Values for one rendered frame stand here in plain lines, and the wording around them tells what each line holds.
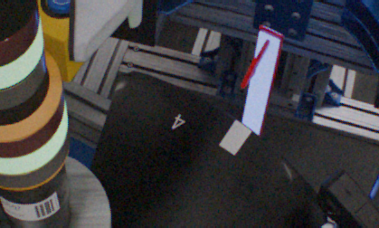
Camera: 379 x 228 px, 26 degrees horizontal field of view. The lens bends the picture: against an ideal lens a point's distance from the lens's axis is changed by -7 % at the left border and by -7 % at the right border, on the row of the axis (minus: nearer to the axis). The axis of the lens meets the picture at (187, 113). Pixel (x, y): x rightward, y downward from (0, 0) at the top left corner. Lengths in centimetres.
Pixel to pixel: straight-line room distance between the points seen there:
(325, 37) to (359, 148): 57
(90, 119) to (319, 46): 44
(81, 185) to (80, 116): 73
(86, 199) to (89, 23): 20
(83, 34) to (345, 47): 117
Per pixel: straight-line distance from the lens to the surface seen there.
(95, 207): 40
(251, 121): 93
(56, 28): 94
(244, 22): 138
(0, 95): 27
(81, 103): 114
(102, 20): 21
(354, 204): 71
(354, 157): 188
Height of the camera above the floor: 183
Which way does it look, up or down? 59 degrees down
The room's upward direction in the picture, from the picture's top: 5 degrees clockwise
